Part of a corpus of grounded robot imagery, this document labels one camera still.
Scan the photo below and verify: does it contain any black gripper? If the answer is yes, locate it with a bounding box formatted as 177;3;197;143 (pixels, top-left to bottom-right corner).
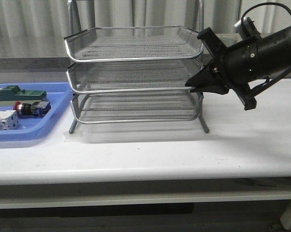
185;27;259;111

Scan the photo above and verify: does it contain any silver mesh tray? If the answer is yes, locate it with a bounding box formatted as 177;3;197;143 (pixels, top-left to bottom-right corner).
71;90;203;124
64;26;204;62
66;59;203;94

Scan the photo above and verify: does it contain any red emergency stop button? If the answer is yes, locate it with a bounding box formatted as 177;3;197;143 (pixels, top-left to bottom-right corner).
13;101;51;118

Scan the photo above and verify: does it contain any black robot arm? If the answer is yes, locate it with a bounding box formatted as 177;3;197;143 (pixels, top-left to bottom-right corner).
185;26;291;111

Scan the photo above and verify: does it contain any silver top mesh tray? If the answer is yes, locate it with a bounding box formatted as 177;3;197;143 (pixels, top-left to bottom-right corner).
64;26;204;62

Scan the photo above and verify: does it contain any silver bottom mesh tray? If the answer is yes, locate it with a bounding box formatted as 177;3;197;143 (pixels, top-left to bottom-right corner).
71;90;203;124

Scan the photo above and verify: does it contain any blue plastic tray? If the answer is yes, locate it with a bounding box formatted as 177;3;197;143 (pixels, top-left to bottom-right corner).
0;82;73;142

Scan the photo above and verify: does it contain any green terminal block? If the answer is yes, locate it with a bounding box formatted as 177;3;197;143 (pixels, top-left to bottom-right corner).
0;85;47;106

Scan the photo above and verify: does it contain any white circuit breaker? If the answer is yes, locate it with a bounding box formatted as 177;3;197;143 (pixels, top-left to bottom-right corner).
0;110;19;131

